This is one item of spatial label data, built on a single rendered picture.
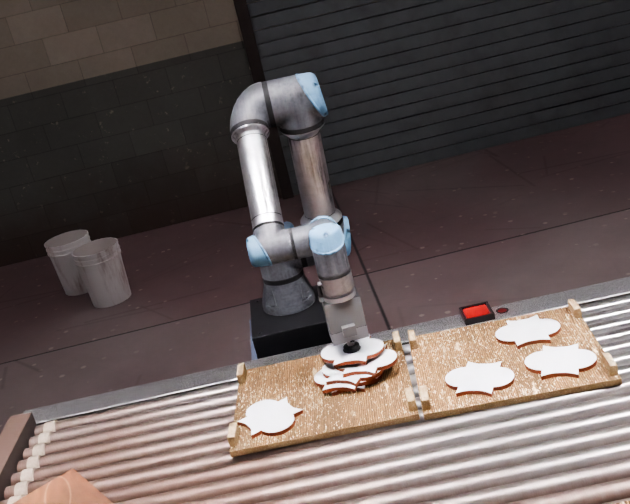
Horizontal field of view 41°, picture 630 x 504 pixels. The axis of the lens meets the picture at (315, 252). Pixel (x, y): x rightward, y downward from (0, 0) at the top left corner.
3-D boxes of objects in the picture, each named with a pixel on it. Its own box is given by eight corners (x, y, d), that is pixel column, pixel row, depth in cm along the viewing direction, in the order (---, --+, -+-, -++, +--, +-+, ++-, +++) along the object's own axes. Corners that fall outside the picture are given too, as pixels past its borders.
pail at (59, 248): (113, 281, 572) (96, 231, 559) (74, 300, 554) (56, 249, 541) (91, 275, 594) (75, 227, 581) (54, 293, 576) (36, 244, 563)
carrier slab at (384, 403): (241, 376, 211) (240, 370, 210) (401, 342, 208) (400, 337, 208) (230, 457, 178) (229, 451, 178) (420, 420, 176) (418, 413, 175)
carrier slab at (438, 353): (409, 342, 207) (408, 337, 207) (575, 310, 204) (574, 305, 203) (424, 420, 175) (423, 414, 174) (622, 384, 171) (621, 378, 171)
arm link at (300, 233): (289, 220, 199) (292, 235, 189) (336, 210, 199) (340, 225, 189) (296, 250, 202) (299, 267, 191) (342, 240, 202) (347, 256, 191)
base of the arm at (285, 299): (261, 299, 245) (253, 268, 241) (311, 287, 246) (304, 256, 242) (266, 320, 231) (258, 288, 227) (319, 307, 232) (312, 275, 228)
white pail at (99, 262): (87, 314, 527) (68, 261, 513) (91, 296, 554) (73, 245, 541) (134, 301, 529) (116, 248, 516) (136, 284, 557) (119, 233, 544)
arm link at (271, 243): (215, 81, 208) (247, 258, 188) (259, 72, 208) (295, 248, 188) (224, 107, 218) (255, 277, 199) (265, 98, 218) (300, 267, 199)
